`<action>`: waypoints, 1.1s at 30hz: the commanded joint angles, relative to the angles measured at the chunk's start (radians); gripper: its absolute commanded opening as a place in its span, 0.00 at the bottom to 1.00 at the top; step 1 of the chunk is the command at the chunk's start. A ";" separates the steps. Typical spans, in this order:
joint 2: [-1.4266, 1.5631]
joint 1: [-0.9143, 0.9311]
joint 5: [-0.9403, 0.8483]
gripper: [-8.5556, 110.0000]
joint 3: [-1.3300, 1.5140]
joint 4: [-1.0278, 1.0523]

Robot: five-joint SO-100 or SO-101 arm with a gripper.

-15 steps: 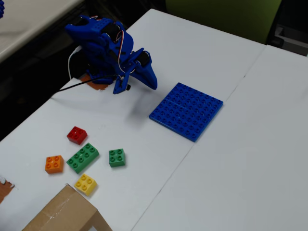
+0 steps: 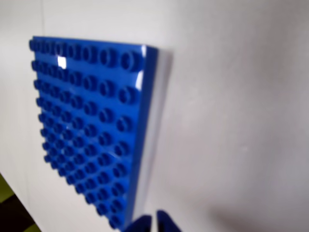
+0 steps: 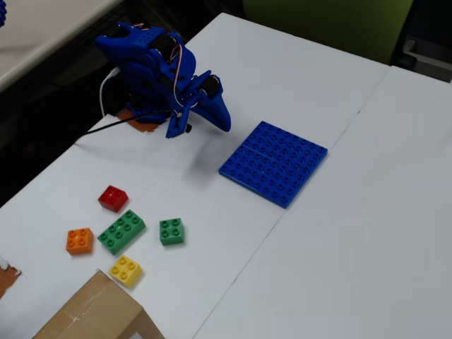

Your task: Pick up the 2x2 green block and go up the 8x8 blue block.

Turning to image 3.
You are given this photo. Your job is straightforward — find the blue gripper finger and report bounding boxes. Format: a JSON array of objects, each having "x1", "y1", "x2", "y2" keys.
[{"x1": 192, "y1": 92, "x2": 232, "y2": 133}]

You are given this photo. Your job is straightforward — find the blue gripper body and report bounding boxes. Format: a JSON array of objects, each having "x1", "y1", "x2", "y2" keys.
[{"x1": 176, "y1": 69, "x2": 223, "y2": 116}]

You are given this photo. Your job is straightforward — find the green 2x2 block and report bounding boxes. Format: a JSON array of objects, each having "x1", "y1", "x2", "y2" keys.
[{"x1": 159, "y1": 218, "x2": 186, "y2": 246}]

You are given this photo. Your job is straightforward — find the red 2x2 block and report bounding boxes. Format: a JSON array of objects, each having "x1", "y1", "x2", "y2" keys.
[{"x1": 97, "y1": 184, "x2": 129, "y2": 213}]

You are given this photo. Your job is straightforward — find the green 2x4 block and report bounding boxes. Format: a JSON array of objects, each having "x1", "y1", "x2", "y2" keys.
[{"x1": 97, "y1": 209, "x2": 147, "y2": 256}]

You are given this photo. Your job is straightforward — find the yellow 2x2 block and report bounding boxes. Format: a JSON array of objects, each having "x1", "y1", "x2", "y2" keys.
[{"x1": 108, "y1": 254, "x2": 143, "y2": 288}]

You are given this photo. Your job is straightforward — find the orange 2x2 block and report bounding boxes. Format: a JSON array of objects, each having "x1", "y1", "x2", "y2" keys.
[{"x1": 65, "y1": 227, "x2": 95, "y2": 256}]

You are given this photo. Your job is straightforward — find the blue 8x8 baseplate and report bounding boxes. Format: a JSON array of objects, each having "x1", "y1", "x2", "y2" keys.
[{"x1": 218, "y1": 120, "x2": 328, "y2": 210}]

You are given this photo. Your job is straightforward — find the white side table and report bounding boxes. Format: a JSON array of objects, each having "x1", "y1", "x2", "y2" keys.
[{"x1": 0, "y1": 0, "x2": 125, "y2": 93}]

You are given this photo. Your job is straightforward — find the gray chair base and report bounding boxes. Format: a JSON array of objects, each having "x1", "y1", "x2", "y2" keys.
[{"x1": 391, "y1": 34, "x2": 452, "y2": 84}]

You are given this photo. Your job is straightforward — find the brown cardboard box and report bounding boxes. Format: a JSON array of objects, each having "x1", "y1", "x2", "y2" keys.
[{"x1": 31, "y1": 268, "x2": 165, "y2": 339}]

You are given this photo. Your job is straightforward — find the red white servo wires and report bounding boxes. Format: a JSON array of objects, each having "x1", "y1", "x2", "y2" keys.
[{"x1": 162, "y1": 32, "x2": 185, "y2": 109}]

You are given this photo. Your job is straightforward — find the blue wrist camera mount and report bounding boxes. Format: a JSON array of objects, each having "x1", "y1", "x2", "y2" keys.
[{"x1": 165, "y1": 105, "x2": 194, "y2": 139}]

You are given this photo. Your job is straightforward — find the black cable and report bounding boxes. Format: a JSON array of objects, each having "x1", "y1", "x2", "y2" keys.
[{"x1": 74, "y1": 109, "x2": 177, "y2": 139}]

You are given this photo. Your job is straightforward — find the white cable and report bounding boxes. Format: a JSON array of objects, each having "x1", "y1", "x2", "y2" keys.
[{"x1": 99, "y1": 66, "x2": 119, "y2": 117}]

